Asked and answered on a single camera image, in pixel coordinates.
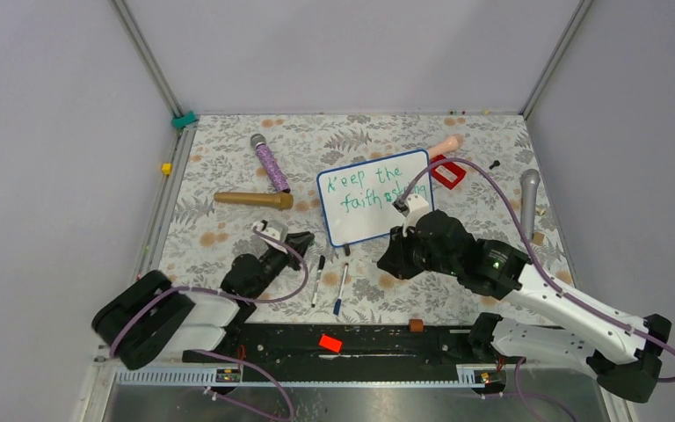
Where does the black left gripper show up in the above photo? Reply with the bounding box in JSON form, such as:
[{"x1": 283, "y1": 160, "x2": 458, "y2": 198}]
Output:
[{"x1": 250, "y1": 230, "x2": 313, "y2": 298}]

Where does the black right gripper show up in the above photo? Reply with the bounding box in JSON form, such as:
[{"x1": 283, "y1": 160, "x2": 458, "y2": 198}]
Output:
[{"x1": 377, "y1": 221, "x2": 460, "y2": 280}]

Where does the blue framed whiteboard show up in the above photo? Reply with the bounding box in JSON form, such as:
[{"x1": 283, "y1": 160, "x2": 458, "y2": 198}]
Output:
[{"x1": 316, "y1": 149, "x2": 429, "y2": 248}]

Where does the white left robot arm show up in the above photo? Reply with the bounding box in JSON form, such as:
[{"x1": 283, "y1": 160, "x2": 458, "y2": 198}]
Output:
[{"x1": 91, "y1": 229, "x2": 315, "y2": 370}]

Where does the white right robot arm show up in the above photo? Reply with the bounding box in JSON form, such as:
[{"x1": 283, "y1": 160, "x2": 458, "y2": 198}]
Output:
[{"x1": 377, "y1": 211, "x2": 671, "y2": 404}]

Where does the black whiteboard marker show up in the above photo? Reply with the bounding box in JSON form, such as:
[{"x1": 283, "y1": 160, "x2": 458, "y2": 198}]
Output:
[{"x1": 310, "y1": 255, "x2": 326, "y2": 309}]

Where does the blue whiteboard marker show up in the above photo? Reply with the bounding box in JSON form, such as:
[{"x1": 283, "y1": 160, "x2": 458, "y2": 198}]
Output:
[{"x1": 333, "y1": 263, "x2": 350, "y2": 317}]

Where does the brown small block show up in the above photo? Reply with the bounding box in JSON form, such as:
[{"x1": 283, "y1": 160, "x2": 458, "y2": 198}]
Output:
[{"x1": 408, "y1": 318, "x2": 425, "y2": 333}]

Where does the floral patterned table mat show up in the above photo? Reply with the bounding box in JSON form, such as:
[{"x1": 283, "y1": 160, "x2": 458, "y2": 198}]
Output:
[{"x1": 158, "y1": 114, "x2": 546, "y2": 325}]

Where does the red flat card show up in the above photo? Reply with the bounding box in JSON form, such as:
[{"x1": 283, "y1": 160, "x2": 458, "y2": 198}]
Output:
[{"x1": 318, "y1": 334, "x2": 343, "y2": 353}]

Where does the purple glitter microphone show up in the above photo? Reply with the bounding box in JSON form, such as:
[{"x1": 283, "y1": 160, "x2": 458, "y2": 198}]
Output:
[{"x1": 250, "y1": 134, "x2": 291, "y2": 193}]

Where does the pink microphone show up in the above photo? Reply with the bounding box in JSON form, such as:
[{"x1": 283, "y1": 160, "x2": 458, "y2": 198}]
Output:
[{"x1": 426, "y1": 134, "x2": 465, "y2": 159}]

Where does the wooden small cube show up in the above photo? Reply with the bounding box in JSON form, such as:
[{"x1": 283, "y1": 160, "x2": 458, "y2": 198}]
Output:
[{"x1": 532, "y1": 232, "x2": 546, "y2": 246}]

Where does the silver microphone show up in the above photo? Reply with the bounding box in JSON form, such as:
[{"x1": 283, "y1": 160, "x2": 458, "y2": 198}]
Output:
[{"x1": 519, "y1": 169, "x2": 541, "y2": 240}]

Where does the teal corner clamp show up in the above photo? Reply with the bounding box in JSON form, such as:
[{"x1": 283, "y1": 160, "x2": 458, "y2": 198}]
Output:
[{"x1": 171, "y1": 111, "x2": 198, "y2": 130}]

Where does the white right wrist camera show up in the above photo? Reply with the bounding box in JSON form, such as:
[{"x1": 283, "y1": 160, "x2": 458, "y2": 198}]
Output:
[{"x1": 399, "y1": 194, "x2": 432, "y2": 236}]

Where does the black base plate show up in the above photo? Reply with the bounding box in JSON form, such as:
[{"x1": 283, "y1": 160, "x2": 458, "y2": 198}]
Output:
[{"x1": 171, "y1": 323, "x2": 516, "y2": 383}]

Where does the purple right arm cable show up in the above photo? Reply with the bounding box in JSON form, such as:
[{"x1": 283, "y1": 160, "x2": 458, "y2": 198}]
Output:
[{"x1": 392, "y1": 157, "x2": 675, "y2": 422}]

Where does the red rectangular frame block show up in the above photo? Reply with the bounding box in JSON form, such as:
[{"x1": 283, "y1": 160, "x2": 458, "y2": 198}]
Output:
[{"x1": 430, "y1": 162, "x2": 467, "y2": 190}]

